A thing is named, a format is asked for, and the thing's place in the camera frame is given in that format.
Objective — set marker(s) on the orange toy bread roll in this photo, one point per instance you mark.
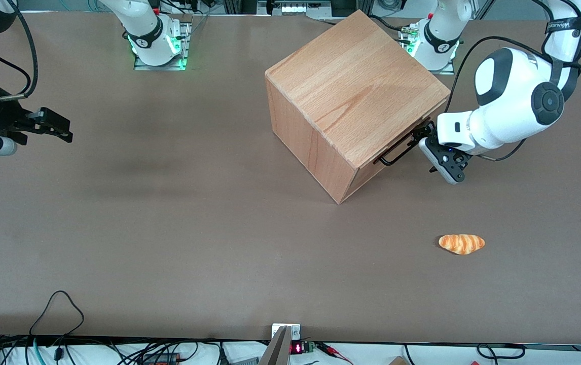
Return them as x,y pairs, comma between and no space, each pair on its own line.
462,244

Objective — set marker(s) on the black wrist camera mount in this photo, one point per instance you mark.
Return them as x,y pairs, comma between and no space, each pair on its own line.
1,111

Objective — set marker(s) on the silver table clamp bracket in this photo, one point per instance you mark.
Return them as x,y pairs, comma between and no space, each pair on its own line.
295,330

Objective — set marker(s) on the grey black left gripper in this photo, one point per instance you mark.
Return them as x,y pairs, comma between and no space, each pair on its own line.
425,133

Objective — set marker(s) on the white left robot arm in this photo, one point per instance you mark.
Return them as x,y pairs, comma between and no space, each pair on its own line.
511,96

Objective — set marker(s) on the red black clip lead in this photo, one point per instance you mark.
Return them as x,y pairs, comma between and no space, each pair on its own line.
333,352

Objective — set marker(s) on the wooden drawer front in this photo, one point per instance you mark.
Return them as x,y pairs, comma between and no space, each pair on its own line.
366,177

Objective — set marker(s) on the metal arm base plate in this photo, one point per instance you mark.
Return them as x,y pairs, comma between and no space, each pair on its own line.
406,38
185,48

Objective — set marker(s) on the wooden drawer cabinet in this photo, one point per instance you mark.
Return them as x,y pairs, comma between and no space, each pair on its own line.
351,86

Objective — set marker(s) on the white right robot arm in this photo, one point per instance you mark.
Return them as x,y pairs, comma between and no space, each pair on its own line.
146,30

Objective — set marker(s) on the grey camera support bar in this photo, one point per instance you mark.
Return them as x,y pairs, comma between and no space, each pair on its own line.
278,350

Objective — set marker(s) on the orange black power adapter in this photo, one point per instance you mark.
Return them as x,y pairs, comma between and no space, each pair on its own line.
161,359

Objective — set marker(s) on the red digit display module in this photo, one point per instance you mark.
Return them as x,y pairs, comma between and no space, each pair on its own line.
298,348

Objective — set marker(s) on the brown cardboard piece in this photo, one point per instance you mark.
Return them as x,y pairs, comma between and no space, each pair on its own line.
398,361

